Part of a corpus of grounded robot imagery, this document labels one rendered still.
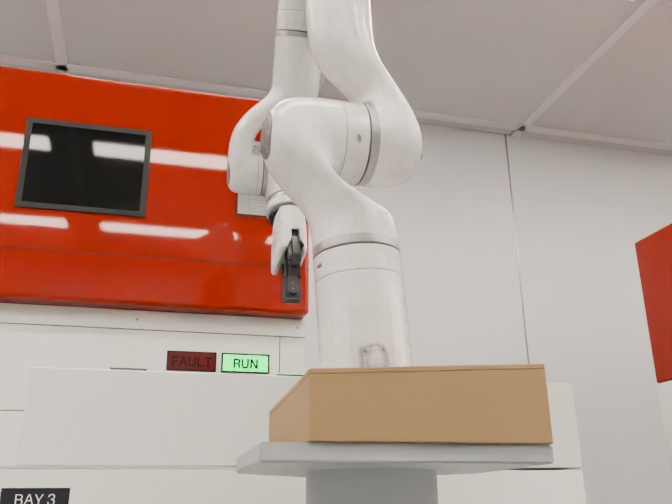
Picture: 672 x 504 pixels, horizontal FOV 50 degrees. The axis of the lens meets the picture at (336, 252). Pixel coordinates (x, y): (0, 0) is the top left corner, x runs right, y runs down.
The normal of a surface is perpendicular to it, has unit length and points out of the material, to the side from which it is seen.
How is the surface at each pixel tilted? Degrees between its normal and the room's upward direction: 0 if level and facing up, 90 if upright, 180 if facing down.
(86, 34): 180
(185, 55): 180
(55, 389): 90
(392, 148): 119
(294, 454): 90
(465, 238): 90
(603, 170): 90
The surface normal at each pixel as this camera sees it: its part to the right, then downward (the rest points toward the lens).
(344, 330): -0.45, -0.29
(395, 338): 0.64, -0.32
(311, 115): 0.25, -0.46
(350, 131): 0.31, -0.11
